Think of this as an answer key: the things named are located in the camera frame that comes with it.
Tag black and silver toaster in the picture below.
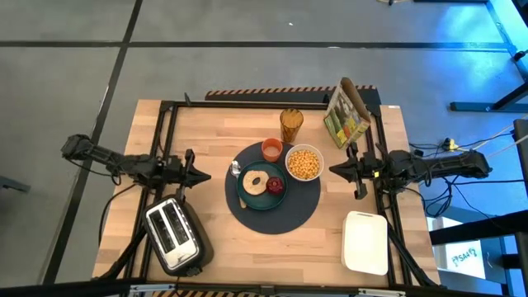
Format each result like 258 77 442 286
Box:
141 194 215 277

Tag metal spoon with wooden handle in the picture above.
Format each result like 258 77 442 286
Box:
229 159 248 210

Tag toasted bagel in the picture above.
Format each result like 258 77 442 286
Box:
242 169 270 196

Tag black floor cable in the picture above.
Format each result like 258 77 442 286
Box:
408 130 516 153

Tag orange plastic cup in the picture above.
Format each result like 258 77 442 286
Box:
261 138 285 163

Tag black hazard-striped mat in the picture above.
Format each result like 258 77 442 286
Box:
205 85 383 106

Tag white box with scribble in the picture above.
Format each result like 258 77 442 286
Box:
428 216 488 280

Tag black aluminium table frame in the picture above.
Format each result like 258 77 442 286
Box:
92 98 442 290

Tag black overhead rig beam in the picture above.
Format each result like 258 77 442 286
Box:
0 279 528 297

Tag amber faceted plastic tumbler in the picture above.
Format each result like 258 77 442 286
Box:
279 108 305 144

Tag panda cereal box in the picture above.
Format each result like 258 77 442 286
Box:
323 77 372 150

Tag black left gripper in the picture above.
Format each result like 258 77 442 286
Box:
163 148 213 202

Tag round dark woven placemat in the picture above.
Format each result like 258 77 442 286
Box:
224 140 322 235

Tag white rectangular tray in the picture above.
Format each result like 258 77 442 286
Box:
341 210 389 276

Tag yellow cereal puffs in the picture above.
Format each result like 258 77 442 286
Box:
287 148 322 181

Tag metal stand leg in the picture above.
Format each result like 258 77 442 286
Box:
449 0 528 113

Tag dark green plate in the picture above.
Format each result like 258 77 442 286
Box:
235 160 289 211

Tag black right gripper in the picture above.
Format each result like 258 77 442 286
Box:
328 141 388 200

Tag red apple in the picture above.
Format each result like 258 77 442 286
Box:
266 176 286 196

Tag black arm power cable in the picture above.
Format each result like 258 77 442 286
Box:
97 182 139 245

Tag white cable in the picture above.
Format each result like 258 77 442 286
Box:
469 125 528 163

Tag white ribbed bowl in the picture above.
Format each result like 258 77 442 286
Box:
284 144 325 182

